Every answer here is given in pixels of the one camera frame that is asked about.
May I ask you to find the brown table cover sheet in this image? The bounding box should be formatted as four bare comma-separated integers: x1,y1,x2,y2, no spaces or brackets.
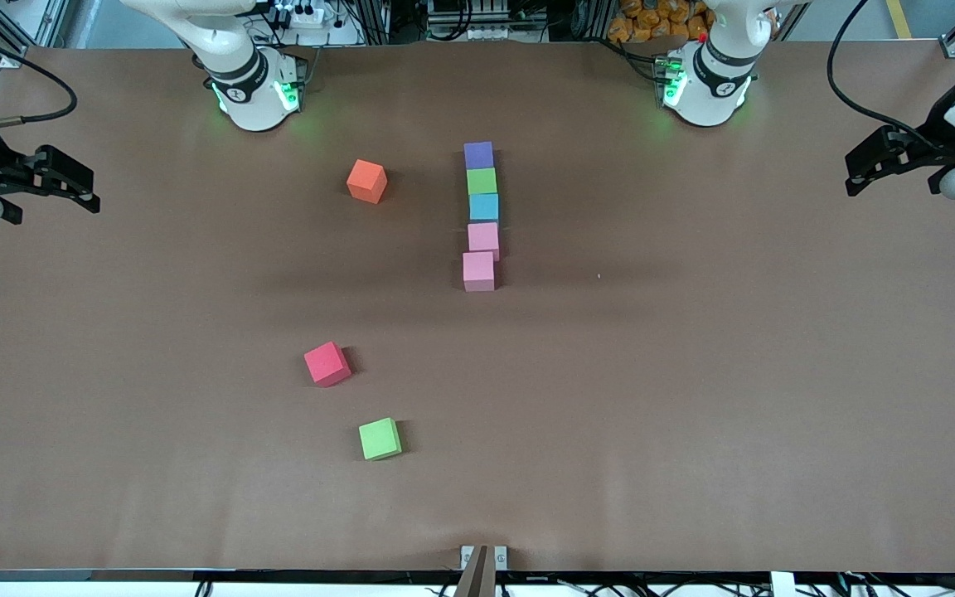
0,40,955,573

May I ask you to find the orange foam cube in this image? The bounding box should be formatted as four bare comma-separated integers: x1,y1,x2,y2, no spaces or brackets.
347,159,389,205

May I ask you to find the metal control box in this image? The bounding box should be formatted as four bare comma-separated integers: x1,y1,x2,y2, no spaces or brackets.
426,0,551,42

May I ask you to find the grey camera pole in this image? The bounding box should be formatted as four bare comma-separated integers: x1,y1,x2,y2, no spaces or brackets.
453,545,497,597

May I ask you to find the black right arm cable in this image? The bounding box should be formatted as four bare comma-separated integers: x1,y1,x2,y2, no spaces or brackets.
0,21,79,132

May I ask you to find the net bag of oranges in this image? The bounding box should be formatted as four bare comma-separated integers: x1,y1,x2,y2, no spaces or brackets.
608,0,710,44

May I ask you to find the red foam cube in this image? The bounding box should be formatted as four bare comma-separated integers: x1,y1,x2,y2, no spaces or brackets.
303,341,353,389

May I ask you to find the pink foam cube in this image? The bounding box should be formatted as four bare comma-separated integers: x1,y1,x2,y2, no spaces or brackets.
467,221,502,263
462,250,497,294

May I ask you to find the white power strip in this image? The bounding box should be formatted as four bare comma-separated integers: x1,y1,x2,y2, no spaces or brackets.
274,2,327,27

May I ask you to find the silver metal bracket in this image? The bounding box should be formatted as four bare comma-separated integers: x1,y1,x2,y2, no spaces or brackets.
460,545,509,573

